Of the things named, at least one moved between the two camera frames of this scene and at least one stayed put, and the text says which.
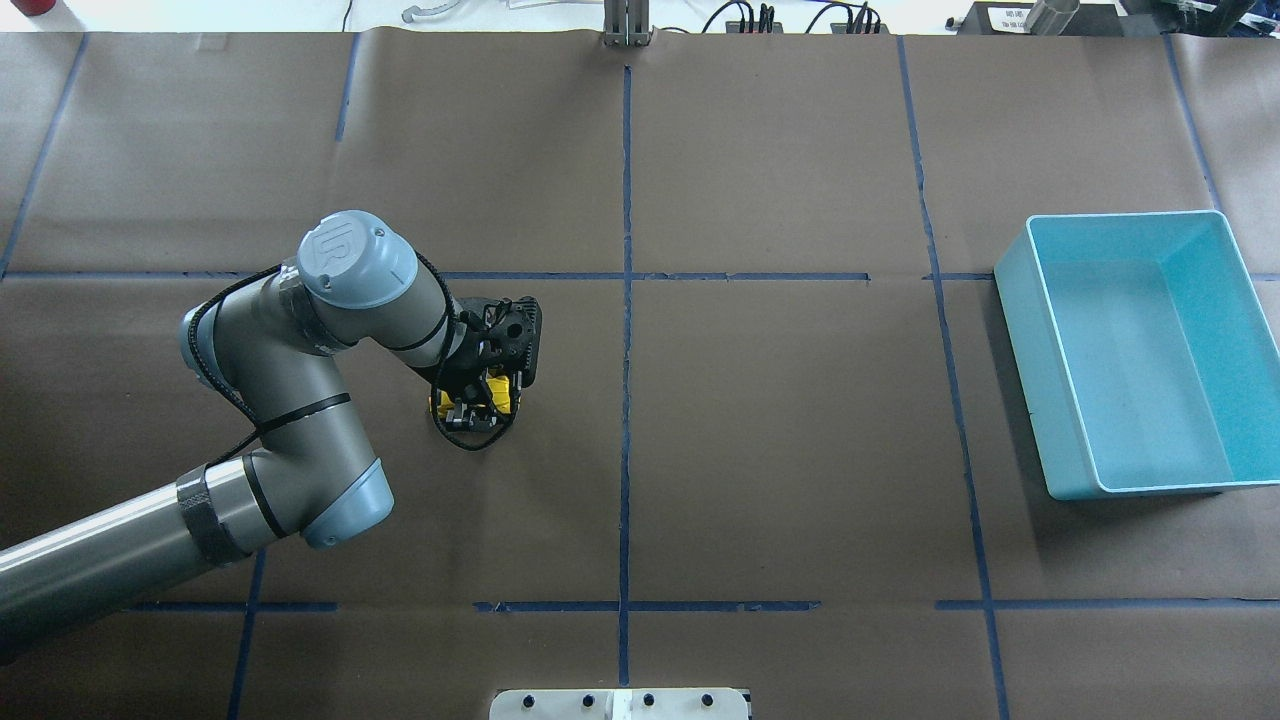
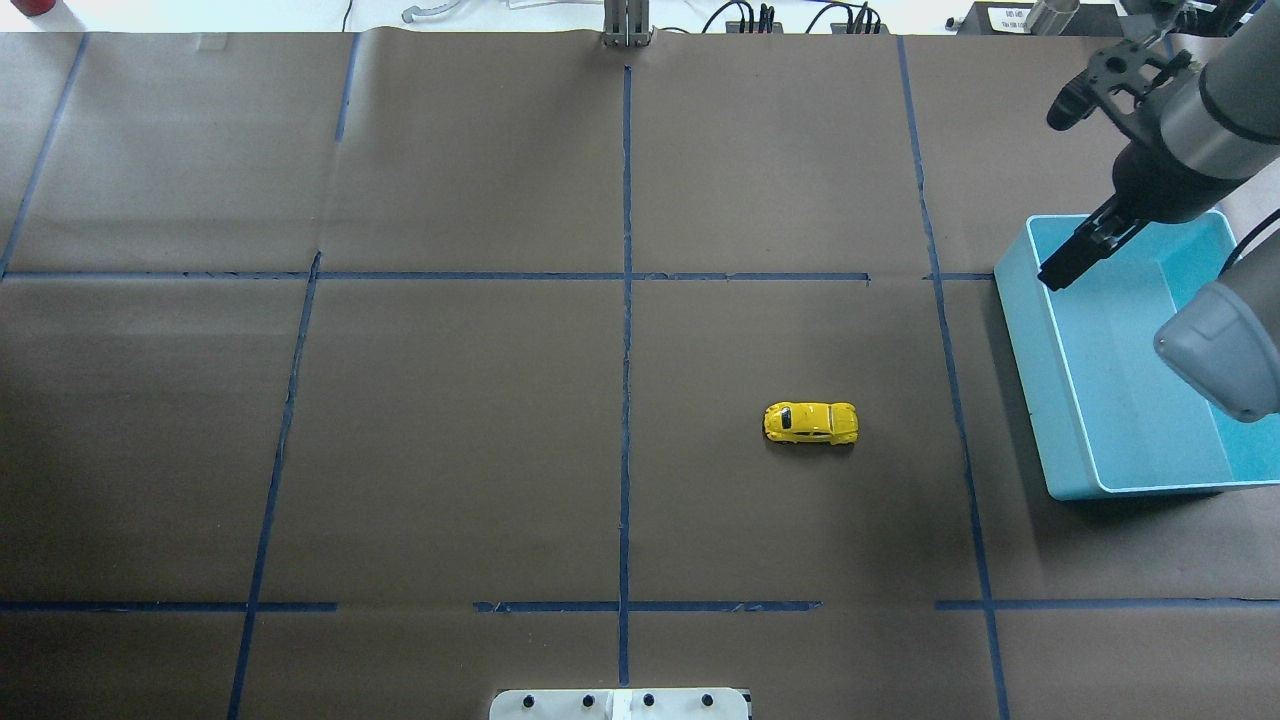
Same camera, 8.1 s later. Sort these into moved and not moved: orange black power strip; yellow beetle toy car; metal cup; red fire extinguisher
Moved: yellow beetle toy car
Not moved: metal cup; orange black power strip; red fire extinguisher
